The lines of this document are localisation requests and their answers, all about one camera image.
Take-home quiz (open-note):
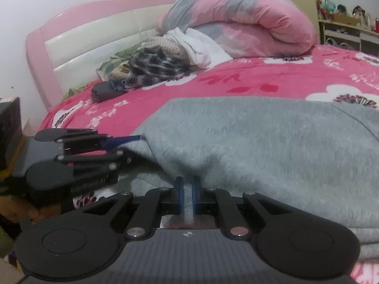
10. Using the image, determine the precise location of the cardboard box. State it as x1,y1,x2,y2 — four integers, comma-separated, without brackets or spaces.
331,13,361,27

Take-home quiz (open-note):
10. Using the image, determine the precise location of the plaid garment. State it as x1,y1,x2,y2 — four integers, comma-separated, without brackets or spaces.
124,47,197,93

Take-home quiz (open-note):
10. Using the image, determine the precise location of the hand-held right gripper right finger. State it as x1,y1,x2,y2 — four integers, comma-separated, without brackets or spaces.
191,176,297,240

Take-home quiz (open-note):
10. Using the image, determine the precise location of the beige knit garment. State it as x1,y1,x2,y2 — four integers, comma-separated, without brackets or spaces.
139,35,191,64

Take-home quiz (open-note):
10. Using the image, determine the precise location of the pale yellow wardrobe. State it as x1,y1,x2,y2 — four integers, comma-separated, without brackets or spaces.
251,0,323,45

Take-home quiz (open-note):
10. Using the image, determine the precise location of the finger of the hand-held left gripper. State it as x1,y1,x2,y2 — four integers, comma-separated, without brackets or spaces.
54,150,133,173
34,129,143,155

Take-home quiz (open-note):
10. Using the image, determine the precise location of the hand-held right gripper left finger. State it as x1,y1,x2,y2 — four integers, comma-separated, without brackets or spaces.
82,176,185,240

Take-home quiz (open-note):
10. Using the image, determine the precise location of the white shelf unit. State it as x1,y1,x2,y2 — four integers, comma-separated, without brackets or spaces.
317,18,379,57

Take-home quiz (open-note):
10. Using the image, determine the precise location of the white garment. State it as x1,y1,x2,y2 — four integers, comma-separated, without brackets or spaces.
166,27,233,68

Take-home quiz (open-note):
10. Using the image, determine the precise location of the black box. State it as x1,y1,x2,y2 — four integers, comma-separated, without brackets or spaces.
0,96,23,168

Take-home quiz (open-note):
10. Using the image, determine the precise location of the grey fleece sweatshirt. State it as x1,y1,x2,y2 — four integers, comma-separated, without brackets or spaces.
130,96,379,262

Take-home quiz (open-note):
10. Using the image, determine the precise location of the dark folded garment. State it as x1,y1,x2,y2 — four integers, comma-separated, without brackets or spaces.
90,81,127,104

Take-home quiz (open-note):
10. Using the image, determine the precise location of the pink white bed headboard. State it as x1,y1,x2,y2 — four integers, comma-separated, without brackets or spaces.
25,0,184,113

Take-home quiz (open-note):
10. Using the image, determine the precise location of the beige folded cloth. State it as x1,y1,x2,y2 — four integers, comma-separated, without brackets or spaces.
109,63,132,83

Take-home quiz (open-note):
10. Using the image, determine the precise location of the pink grey rolled quilt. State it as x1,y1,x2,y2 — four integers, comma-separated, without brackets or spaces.
156,0,318,59

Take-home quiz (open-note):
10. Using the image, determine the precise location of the pink floral bed sheet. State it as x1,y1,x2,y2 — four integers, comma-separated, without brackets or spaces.
38,44,379,284

